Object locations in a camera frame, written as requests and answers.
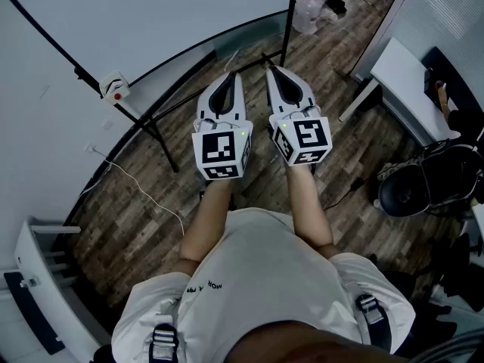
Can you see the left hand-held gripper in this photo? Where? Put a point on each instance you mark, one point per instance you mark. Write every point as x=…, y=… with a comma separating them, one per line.
x=217, y=147

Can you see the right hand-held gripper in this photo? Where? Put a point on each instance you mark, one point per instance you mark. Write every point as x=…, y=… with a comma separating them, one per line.
x=308, y=136

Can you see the person's right forearm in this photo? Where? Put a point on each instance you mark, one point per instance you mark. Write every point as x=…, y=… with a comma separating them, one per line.
x=308, y=210

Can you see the person's left forearm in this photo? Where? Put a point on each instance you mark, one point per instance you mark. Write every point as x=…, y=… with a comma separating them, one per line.
x=206, y=221

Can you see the black whiteboard stand legs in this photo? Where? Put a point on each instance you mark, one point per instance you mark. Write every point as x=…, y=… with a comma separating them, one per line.
x=162, y=146

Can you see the black bin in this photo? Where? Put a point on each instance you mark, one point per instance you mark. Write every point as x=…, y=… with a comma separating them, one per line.
x=368, y=97

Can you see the large clear water bottle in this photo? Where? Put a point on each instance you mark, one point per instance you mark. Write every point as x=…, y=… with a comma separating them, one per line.
x=308, y=15

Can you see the black floor item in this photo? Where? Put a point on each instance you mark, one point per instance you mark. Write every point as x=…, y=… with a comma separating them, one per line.
x=336, y=6

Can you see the white box with red button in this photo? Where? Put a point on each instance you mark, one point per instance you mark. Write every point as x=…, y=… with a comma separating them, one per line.
x=113, y=85

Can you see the large white desk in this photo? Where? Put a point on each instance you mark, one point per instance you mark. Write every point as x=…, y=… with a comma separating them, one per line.
x=401, y=81

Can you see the large black-framed whiteboard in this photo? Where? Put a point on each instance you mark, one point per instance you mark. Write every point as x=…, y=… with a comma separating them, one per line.
x=151, y=13

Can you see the person's white shirt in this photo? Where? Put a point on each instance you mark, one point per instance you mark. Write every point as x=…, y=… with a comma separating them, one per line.
x=264, y=270

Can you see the narrow white desk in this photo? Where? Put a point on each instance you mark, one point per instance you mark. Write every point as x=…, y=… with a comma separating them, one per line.
x=38, y=263

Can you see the person's face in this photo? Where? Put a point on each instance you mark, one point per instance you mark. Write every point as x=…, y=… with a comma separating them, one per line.
x=302, y=346

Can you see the black desk mat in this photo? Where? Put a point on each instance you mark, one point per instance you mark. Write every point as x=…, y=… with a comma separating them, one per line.
x=26, y=308

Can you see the small metal bracket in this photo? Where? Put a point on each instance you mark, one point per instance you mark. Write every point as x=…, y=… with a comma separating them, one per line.
x=30, y=282

